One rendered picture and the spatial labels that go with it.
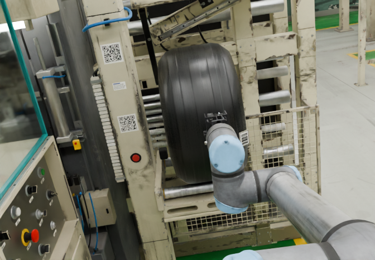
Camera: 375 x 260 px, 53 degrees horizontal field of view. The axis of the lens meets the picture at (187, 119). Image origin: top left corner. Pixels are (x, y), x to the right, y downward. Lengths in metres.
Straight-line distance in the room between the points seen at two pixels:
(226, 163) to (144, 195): 0.78
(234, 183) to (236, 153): 0.09
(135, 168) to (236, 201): 0.69
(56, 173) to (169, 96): 0.53
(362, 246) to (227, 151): 0.52
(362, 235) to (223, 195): 0.54
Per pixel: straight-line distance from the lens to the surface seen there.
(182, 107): 1.34
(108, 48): 1.48
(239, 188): 1.03
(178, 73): 1.39
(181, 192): 1.61
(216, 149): 0.97
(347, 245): 0.53
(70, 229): 1.60
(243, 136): 1.39
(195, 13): 1.84
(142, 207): 1.74
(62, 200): 1.60
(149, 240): 1.85
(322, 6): 11.54
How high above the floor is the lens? 1.76
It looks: 21 degrees down
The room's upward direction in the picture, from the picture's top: 9 degrees counter-clockwise
